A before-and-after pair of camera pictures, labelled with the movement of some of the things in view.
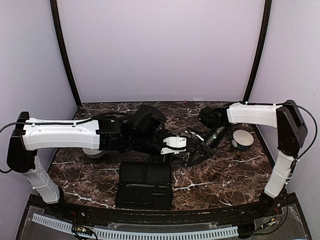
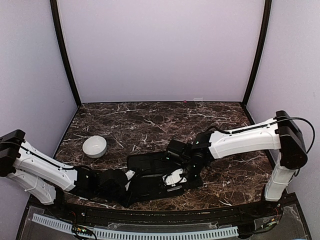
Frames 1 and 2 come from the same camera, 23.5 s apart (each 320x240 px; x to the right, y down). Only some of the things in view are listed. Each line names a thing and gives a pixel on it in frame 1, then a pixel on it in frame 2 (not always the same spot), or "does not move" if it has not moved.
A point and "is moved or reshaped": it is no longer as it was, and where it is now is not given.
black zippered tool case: (145, 185) is moved or reshaped
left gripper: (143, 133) → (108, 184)
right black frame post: (268, 8) does not move
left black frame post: (65, 48) does not move
